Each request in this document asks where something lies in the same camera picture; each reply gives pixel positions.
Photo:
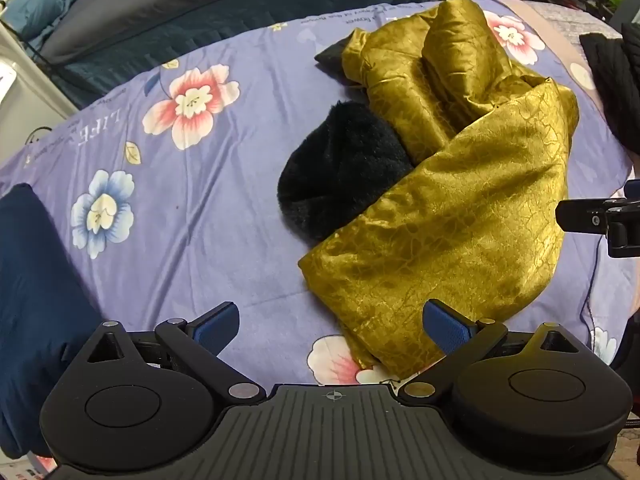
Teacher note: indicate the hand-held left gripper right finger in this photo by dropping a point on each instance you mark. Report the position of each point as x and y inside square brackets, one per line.
[447, 332]

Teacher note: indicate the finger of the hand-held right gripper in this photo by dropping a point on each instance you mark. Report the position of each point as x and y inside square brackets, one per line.
[580, 216]

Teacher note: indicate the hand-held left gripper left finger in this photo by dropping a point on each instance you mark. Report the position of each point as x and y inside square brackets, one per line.
[220, 327]

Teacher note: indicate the gold jacket with black fur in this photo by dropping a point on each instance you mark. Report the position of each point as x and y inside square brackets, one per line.
[450, 220]

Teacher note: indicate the purple floral bed sheet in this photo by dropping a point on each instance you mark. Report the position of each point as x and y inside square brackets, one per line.
[200, 240]

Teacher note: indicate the black knit garment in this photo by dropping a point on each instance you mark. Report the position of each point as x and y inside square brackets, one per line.
[612, 85]

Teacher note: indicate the navy blue cloth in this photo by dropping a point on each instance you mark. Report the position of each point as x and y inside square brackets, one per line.
[40, 300]

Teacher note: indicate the grey patterned blanket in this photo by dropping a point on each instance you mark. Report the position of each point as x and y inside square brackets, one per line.
[565, 25]

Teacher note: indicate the white appliance with control panel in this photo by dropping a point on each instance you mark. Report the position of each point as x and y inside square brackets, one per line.
[25, 85]

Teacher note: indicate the dark grey blanket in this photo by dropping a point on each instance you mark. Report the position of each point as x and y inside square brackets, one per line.
[210, 5]

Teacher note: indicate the blue down jacket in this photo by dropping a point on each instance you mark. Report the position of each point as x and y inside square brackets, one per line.
[47, 2]

